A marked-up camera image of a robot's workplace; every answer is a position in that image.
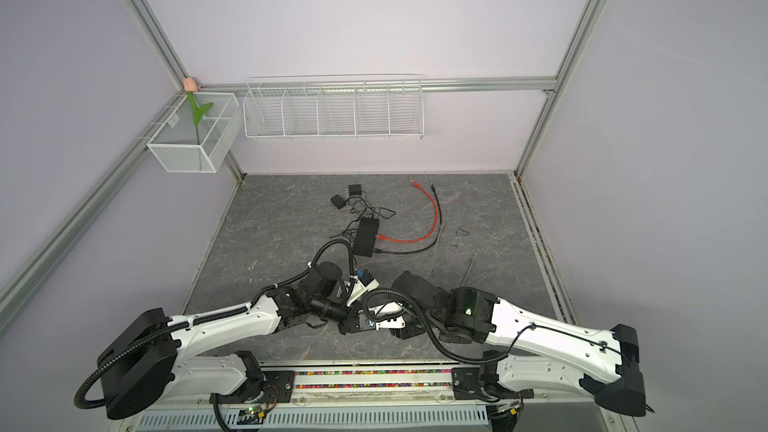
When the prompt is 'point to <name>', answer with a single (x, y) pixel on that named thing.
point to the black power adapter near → (338, 201)
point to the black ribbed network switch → (366, 234)
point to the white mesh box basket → (194, 136)
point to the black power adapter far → (355, 190)
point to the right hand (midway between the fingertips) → (389, 300)
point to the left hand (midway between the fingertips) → (375, 330)
